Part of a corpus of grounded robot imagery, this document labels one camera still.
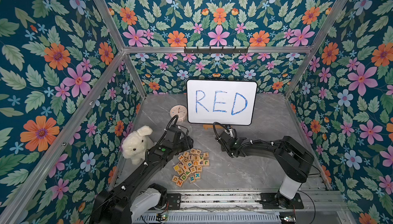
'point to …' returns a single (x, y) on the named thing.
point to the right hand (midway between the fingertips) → (229, 139)
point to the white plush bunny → (136, 143)
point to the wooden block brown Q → (175, 178)
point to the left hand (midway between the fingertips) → (191, 141)
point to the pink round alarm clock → (180, 110)
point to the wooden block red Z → (179, 183)
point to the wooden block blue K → (197, 175)
